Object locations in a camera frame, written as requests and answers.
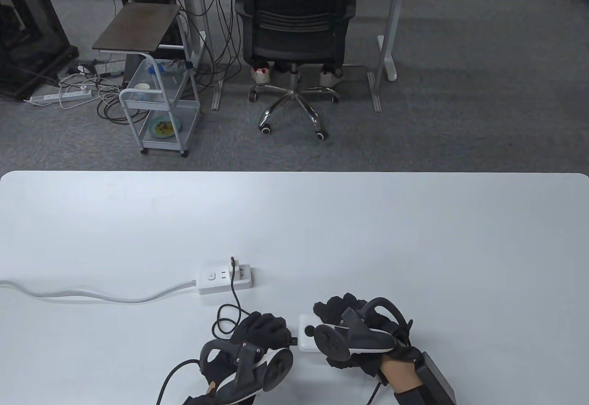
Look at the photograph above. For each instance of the person's left hand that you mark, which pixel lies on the person's left hand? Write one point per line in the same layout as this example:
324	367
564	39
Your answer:
262	326

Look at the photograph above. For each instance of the person's right hand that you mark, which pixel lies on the person's right hand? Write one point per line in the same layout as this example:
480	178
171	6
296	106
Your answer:
333	308

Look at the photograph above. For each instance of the white battery pack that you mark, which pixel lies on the white battery pack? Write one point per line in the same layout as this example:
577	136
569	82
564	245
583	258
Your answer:
307	344

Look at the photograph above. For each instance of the short white power strip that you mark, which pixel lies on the short white power strip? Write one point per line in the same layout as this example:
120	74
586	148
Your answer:
211	280

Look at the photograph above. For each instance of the person's right forearm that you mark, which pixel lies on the person's right forearm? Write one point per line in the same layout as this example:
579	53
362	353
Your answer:
402	375

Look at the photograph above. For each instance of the black and white hand controller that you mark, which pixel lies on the black and white hand controller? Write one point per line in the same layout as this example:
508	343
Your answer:
363	336
248	373

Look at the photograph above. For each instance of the green plate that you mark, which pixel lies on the green plate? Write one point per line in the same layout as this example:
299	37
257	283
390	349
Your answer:
163	129

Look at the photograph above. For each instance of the white rolling cart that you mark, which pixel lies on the white rolling cart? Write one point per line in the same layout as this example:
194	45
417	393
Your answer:
147	103

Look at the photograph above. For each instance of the white cup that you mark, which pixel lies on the white cup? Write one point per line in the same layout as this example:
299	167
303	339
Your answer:
141	86

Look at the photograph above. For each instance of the clear bottle blue cap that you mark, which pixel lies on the clear bottle blue cap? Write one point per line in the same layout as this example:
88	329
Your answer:
158	69

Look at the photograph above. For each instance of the black mesh office chair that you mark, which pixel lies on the black mesh office chair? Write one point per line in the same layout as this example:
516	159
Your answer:
294	32

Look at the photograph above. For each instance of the long white power strip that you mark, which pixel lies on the long white power strip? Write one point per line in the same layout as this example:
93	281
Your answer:
60	96

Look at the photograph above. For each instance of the dark brown side table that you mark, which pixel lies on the dark brown side table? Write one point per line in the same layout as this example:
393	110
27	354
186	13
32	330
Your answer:
138	27

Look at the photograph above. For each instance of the black equipment stand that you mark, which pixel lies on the black equipment stand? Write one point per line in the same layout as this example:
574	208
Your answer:
27	55

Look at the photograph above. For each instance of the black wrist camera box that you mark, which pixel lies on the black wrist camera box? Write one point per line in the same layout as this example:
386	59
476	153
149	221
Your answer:
437	382

